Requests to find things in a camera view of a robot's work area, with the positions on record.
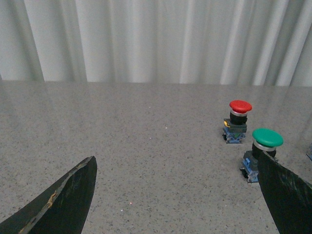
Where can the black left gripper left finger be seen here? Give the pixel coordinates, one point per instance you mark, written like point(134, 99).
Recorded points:
point(60, 209)

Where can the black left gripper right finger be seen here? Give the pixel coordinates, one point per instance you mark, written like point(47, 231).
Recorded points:
point(288, 197)

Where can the green mushroom push button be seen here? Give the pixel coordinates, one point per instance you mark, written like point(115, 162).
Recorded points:
point(266, 140)

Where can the red mushroom push button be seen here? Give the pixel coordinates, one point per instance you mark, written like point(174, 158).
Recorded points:
point(235, 127)

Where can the white pleated curtain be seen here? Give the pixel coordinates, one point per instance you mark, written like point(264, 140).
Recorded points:
point(243, 42)

